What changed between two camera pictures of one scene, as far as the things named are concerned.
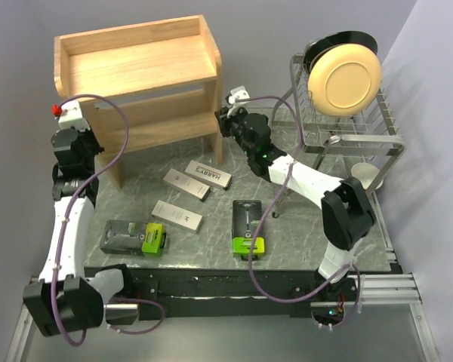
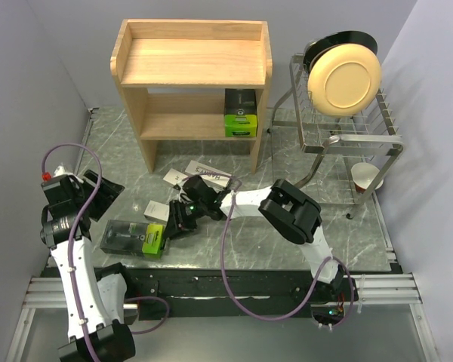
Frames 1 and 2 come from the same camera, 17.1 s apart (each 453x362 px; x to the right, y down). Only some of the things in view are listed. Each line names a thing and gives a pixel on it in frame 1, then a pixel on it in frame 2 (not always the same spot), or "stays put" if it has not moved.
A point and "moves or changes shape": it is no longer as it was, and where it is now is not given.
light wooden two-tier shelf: (144, 86) moves or changes shape
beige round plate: (344, 80) stays put
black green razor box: (246, 218) moves or changes shape
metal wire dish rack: (365, 147) stays put
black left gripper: (88, 133) to (106, 192)
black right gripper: (226, 116) to (178, 225)
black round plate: (338, 38) stays put
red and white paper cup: (366, 173) stays put
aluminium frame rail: (380, 289) stays put
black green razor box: (134, 238) stays put
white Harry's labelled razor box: (214, 176) stays put
